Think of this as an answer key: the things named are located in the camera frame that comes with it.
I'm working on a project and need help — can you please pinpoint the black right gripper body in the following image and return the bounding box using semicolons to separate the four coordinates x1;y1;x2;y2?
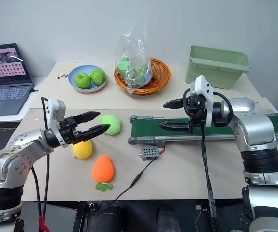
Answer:
182;89;208;135

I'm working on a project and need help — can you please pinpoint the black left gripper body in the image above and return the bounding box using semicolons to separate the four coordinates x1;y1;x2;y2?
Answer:
58;116;85;146

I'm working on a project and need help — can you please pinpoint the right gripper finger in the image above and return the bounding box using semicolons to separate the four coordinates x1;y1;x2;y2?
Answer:
163;98;185;110
158;122;190;132

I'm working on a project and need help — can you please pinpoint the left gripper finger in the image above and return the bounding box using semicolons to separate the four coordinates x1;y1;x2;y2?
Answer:
81;124;112;142
73;111;101;125

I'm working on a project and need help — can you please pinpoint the green conveyor belt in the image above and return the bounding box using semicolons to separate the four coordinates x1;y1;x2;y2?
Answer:
128;114;278;146

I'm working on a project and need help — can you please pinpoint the grey control box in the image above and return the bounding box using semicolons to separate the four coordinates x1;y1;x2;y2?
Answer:
139;145;160;161

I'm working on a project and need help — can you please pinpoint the green plush fruit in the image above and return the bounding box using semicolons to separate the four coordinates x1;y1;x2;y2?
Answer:
98;114;123;136

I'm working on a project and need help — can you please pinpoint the yellow plush fruit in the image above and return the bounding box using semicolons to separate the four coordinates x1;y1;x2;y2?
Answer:
72;139;94;160

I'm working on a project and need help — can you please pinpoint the orange woven basket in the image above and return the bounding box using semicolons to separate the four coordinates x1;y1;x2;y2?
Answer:
114;58;172;96

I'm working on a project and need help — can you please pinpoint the green apple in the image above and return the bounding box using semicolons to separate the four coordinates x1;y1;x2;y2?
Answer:
74;73;91;88
90;68;106;86

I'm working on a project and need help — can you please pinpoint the orange plush carrot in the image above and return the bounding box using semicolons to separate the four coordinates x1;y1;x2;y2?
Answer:
92;155;116;192

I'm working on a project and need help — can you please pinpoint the light green plastic bin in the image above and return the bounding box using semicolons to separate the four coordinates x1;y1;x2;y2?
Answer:
185;45;251;90

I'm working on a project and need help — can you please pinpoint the light blue plate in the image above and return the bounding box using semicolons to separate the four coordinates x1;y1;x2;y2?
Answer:
68;65;109;94

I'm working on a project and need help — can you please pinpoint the clear plastic bag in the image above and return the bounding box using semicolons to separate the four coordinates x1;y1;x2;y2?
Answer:
114;20;153;96

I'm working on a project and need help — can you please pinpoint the grey open laptop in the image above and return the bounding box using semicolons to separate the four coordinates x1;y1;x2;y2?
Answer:
0;43;35;117

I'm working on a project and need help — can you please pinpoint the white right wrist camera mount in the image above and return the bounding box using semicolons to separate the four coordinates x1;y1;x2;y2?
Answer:
189;74;214;128

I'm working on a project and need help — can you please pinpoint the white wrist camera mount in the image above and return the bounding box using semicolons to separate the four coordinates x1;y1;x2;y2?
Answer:
46;98;68;148
189;74;214;128

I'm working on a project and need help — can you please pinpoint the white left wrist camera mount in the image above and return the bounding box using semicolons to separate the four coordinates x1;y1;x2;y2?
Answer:
46;98;68;148

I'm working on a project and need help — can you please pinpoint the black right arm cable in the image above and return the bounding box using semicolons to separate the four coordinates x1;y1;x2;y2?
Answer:
200;91;234;232

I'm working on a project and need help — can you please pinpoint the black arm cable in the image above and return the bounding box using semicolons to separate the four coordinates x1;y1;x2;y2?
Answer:
31;96;53;232
200;91;234;232

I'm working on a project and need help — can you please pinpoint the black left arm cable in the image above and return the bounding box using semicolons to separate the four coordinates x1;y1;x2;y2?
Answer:
31;96;53;232

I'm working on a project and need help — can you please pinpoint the thin black power cable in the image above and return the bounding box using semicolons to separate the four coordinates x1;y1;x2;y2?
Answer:
109;158;155;202

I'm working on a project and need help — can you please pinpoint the thin white cable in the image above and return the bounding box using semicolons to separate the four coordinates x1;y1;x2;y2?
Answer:
193;204;205;232

